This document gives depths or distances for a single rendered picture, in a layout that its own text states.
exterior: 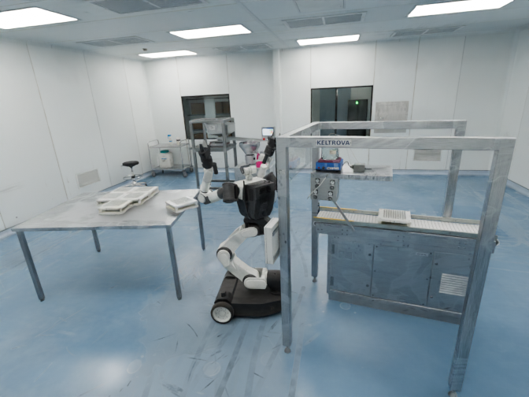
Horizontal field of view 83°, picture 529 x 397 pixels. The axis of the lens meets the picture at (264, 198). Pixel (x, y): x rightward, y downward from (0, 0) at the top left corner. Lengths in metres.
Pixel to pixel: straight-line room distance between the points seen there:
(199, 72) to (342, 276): 6.53
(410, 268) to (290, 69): 5.77
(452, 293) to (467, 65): 5.78
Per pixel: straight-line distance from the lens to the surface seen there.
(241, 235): 2.58
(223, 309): 2.78
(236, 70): 7.92
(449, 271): 2.85
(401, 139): 1.72
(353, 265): 2.83
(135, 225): 2.94
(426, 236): 2.63
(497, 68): 8.13
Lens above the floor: 1.85
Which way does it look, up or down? 18 degrees down
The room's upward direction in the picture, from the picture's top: 3 degrees counter-clockwise
